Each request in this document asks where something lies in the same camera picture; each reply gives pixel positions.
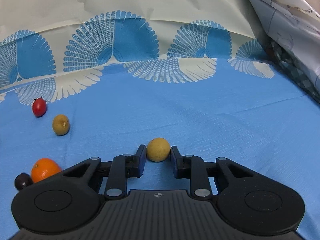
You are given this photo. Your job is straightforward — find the blue white patterned cloth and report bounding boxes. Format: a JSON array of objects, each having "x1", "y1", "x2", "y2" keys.
[{"x1": 1, "y1": 0, "x2": 319, "y2": 239}]

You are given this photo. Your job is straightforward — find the dark grape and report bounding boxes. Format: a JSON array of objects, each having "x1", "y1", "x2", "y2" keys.
[{"x1": 14, "y1": 173, "x2": 33, "y2": 191}]

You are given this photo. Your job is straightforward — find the brown longan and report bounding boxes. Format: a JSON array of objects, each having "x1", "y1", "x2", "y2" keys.
[
  {"x1": 52, "y1": 114, "x2": 70, "y2": 136},
  {"x1": 146, "y1": 138, "x2": 170, "y2": 162}
]

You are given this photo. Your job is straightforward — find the red cherry tomato far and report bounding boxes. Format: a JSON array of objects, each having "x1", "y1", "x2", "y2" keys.
[{"x1": 31, "y1": 98, "x2": 47, "y2": 118}]

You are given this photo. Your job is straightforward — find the orange kumquat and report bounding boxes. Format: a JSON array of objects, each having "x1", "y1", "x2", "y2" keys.
[{"x1": 31, "y1": 158, "x2": 62, "y2": 183}]

